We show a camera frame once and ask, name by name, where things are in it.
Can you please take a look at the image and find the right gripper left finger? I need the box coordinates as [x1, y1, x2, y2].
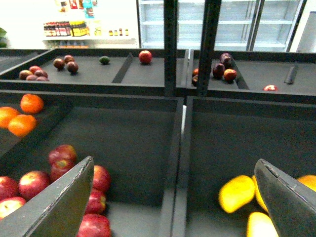
[0, 156, 94, 237]

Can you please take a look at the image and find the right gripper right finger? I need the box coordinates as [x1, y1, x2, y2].
[254, 159, 316, 237]

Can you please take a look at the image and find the yellow mango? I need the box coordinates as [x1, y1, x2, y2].
[251, 175, 268, 212]
[246, 212, 278, 237]
[218, 175, 255, 214]

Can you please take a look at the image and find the yellow mango behind finger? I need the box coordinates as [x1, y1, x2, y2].
[251, 175, 268, 212]

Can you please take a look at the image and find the green avocado far tray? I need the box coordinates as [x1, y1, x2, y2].
[99, 56, 110, 65]

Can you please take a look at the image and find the red apple bottom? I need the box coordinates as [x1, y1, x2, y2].
[77, 214, 112, 237]

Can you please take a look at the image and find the red apple left large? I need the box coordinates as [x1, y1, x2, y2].
[18, 170, 50, 200]

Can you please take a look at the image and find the red apple middle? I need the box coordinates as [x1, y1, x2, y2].
[50, 159, 75, 183]

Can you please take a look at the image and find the red apple upper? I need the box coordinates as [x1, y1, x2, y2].
[48, 144, 77, 164]

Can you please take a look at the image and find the orange fruit front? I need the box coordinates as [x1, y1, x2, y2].
[8, 115, 38, 137]

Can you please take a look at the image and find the orange fruit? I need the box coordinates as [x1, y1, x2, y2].
[8, 115, 38, 137]
[0, 107, 20, 129]
[20, 94, 44, 114]

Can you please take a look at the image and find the orange fruit left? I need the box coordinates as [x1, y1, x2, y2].
[0, 107, 20, 129]

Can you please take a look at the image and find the orange fruit top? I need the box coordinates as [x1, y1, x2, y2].
[20, 94, 44, 114]

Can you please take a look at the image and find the red apple far tray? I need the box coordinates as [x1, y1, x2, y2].
[138, 50, 152, 64]

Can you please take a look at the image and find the glass door refrigerator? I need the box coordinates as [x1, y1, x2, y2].
[138, 0, 306, 52]

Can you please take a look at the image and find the white product shelf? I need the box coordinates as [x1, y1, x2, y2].
[42, 0, 140, 48]

